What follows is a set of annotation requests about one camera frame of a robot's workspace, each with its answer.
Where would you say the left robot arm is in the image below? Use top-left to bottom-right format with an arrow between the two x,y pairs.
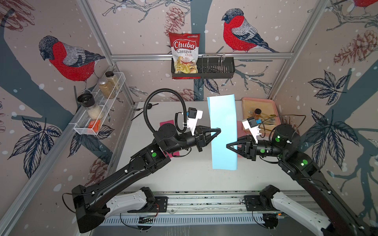
71,124 -> 221,233

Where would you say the beige cloth napkin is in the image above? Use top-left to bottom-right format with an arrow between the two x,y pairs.
243,99 -> 281,136

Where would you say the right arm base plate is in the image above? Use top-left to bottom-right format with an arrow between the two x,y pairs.
243,195 -> 280,212

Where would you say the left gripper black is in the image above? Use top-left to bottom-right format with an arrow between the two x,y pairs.
164,125 -> 220,155

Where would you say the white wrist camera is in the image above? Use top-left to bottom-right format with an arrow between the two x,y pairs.
242,117 -> 262,144
187,107 -> 203,136

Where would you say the gold spoon cream handle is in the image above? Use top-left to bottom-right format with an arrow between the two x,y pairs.
261,114 -> 276,119

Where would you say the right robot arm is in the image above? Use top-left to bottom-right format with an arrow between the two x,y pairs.
226,124 -> 378,236

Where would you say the Chuba cassava chips bag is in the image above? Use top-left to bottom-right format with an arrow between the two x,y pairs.
168,32 -> 200,79

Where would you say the tan spice bottle front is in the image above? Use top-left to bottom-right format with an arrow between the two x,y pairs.
99,81 -> 115,99

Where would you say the black corrugated cable hose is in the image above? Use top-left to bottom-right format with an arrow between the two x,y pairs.
143,88 -> 188,135

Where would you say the tan spice bottle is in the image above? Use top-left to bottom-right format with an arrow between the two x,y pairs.
99,81 -> 115,99
105,71 -> 120,90

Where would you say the light pink paper sheet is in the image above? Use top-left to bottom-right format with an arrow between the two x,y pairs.
237,121 -> 250,138

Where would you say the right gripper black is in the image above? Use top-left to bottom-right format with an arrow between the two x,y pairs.
227,135 -> 287,163

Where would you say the black spoon on table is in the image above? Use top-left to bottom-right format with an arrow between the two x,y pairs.
131,103 -> 159,122

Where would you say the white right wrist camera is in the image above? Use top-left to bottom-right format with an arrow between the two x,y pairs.
242,117 -> 262,144

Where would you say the black wire wall basket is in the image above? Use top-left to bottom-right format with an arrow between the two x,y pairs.
171,56 -> 235,79

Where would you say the pink plastic tray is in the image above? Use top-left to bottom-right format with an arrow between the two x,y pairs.
241,97 -> 284,138

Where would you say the silver spoon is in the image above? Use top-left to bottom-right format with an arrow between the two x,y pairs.
262,118 -> 276,124

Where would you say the black lid grinder jar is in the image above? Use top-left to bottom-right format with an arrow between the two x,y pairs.
77,93 -> 104,121

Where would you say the small red box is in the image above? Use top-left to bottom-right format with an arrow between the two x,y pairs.
88,120 -> 101,133

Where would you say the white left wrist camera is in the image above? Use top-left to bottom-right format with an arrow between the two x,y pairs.
187,107 -> 203,136

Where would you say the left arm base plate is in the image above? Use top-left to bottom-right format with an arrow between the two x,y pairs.
141,196 -> 168,213

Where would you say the light blue paper sheet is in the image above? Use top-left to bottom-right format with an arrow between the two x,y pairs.
207,94 -> 237,171

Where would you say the red pepper spice jar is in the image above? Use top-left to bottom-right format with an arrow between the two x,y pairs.
253,108 -> 262,120

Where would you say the magenta paper sheet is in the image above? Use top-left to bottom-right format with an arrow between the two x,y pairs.
160,120 -> 180,158

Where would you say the clear acrylic wall shelf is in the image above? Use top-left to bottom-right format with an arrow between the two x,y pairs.
74,72 -> 126,136

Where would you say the tan spice bottle rear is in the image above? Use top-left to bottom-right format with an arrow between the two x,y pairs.
105,71 -> 120,90

